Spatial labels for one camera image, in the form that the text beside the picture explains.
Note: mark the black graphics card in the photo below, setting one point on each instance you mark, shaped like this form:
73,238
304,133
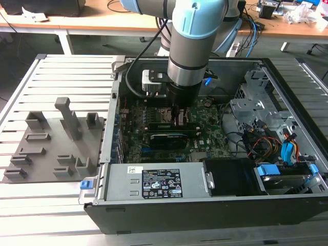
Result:
167,141

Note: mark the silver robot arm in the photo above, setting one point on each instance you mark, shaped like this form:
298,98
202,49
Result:
189,51

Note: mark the RAM stick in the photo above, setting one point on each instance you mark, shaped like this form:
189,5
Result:
159,126

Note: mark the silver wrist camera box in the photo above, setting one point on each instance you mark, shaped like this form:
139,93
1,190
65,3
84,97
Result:
151,85

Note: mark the round coin battery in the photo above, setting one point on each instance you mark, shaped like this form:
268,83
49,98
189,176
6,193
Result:
208,103

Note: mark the black open PC case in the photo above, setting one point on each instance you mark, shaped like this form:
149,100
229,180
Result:
179,217

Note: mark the white power strip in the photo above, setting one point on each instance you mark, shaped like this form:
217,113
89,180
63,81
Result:
233,50

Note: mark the black fan shroud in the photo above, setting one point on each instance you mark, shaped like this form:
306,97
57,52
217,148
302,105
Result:
230,179

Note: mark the small black box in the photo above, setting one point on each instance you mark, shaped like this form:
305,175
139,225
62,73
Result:
266,11

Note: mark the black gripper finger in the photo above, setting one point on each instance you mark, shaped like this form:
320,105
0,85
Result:
176,115
187,115

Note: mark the white paper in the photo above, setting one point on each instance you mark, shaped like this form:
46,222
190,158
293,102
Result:
33,16

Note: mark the green motherboard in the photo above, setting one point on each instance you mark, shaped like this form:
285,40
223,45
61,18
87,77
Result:
210,123

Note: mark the metal drive cage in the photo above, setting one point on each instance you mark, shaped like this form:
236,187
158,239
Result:
246,105

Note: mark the grey parts rack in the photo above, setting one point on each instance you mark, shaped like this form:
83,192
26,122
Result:
51,128

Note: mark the blue case latch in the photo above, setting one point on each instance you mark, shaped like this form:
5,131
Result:
86,185

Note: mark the CPU socket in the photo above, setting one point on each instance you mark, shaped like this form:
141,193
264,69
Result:
162,115

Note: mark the wooden desk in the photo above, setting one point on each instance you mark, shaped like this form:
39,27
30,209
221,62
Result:
89,23

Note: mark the grey power supply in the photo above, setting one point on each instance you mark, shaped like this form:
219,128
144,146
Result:
123,184

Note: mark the CPU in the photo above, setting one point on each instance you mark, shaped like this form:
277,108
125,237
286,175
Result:
181,116

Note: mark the clear plastic bags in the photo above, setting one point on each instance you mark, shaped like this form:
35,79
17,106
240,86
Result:
302,12

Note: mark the black bag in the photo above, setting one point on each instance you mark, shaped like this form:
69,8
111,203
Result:
51,7

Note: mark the hard disk in blue carrier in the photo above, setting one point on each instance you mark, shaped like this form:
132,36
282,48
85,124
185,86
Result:
267,170

